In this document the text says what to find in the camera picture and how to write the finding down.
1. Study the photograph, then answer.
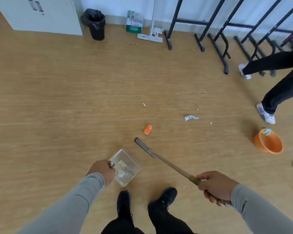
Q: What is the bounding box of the person's right hand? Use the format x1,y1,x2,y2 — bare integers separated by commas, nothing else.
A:
196,171,240,207

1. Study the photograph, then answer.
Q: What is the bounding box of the person's left hand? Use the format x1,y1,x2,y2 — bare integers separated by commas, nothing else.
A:
86,159,116,188

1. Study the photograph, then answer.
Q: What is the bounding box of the clear plastic dustpan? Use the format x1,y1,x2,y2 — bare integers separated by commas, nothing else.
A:
108,148,141,187

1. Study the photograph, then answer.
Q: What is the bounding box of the long-handled broom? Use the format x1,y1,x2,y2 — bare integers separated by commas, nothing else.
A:
134,137,232,207

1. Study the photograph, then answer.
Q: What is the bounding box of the black trash bin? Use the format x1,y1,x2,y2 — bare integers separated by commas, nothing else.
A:
80,8,106,41

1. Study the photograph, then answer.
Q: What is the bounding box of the person's left forearm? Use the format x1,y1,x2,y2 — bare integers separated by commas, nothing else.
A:
17,172,105,234

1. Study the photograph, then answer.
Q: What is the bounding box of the person's left leg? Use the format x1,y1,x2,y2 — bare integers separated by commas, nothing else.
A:
101,216,145,234

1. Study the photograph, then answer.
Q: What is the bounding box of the person's leg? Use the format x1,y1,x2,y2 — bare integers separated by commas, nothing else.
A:
101,216,145,234
149,204,195,234

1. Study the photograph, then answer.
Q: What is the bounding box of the person's right leg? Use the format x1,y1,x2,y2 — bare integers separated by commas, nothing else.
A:
149,204,195,234

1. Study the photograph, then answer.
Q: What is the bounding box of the black left shoe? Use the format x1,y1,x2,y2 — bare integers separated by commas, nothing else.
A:
117,190,133,221

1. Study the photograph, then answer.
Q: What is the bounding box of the black shoe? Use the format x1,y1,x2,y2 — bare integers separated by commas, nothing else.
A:
147,187,178,211
117,190,133,221

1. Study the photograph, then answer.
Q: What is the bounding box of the black right shoe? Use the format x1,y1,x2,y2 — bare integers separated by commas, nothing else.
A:
147,187,178,211

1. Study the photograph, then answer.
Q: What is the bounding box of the orange plastic basin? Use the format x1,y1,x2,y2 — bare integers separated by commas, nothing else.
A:
253,128,283,155

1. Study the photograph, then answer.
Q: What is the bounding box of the shrink-wrapped pack of water bottles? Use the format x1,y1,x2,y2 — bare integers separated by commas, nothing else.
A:
126,10,143,34

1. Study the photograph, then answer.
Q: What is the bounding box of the crumpled white plastic bag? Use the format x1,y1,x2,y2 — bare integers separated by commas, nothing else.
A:
150,26,164,37

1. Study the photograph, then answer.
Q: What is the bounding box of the grey metal filing cabinet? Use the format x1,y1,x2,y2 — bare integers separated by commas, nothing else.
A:
0,0,83,36

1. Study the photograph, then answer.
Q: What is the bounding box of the silver metal pole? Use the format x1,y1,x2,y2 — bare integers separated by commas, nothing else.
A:
150,0,157,38

